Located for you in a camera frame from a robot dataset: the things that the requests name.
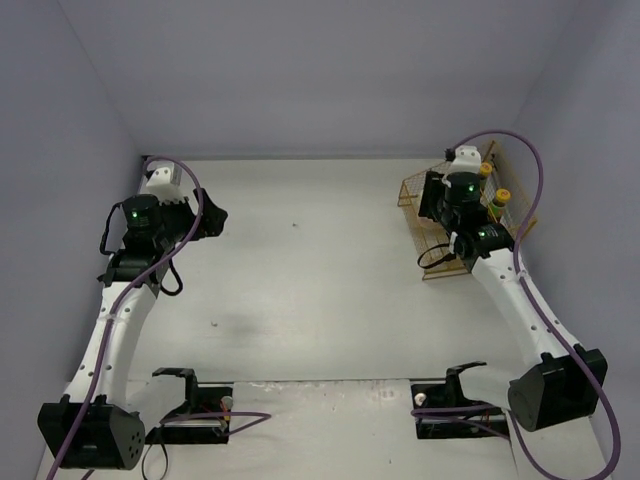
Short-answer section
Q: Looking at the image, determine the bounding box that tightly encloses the yellow cap sauce bottle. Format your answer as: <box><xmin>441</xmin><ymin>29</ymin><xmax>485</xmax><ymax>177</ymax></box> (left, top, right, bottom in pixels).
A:
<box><xmin>487</xmin><ymin>188</ymin><xmax>512</xmax><ymax>223</ymax></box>
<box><xmin>478</xmin><ymin>162</ymin><xmax>493</xmax><ymax>192</ymax></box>

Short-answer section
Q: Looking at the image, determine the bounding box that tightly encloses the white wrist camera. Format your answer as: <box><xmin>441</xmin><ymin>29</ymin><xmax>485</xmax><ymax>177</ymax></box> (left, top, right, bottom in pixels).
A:
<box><xmin>145</xmin><ymin>162</ymin><xmax>186</xmax><ymax>205</ymax></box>
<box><xmin>445</xmin><ymin>145</ymin><xmax>482</xmax><ymax>176</ymax></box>

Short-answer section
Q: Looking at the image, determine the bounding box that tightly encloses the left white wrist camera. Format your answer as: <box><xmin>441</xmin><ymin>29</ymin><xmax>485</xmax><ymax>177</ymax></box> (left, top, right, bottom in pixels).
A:
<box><xmin>145</xmin><ymin>162</ymin><xmax>186</xmax><ymax>205</ymax></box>

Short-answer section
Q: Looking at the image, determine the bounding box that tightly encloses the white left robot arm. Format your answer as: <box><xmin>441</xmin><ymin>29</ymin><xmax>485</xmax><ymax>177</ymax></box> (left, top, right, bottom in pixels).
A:
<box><xmin>37</xmin><ymin>188</ymin><xmax>228</xmax><ymax>478</ymax></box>

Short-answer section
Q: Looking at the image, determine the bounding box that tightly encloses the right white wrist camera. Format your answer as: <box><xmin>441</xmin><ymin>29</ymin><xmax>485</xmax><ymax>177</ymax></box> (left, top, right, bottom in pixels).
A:
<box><xmin>445</xmin><ymin>145</ymin><xmax>482</xmax><ymax>176</ymax></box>

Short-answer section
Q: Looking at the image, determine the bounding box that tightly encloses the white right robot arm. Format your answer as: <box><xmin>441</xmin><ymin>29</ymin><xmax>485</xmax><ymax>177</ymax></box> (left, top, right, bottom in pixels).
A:
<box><xmin>419</xmin><ymin>171</ymin><xmax>608</xmax><ymax>432</ymax></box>

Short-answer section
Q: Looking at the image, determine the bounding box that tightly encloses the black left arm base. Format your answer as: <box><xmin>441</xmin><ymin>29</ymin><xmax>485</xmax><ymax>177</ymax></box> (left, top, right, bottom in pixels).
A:
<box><xmin>145</xmin><ymin>367</ymin><xmax>233</xmax><ymax>445</ymax></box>

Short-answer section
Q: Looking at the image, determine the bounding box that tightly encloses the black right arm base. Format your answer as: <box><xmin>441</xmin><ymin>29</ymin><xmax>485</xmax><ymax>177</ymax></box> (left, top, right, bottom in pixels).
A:
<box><xmin>410</xmin><ymin>361</ymin><xmax>510</xmax><ymax>441</ymax></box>

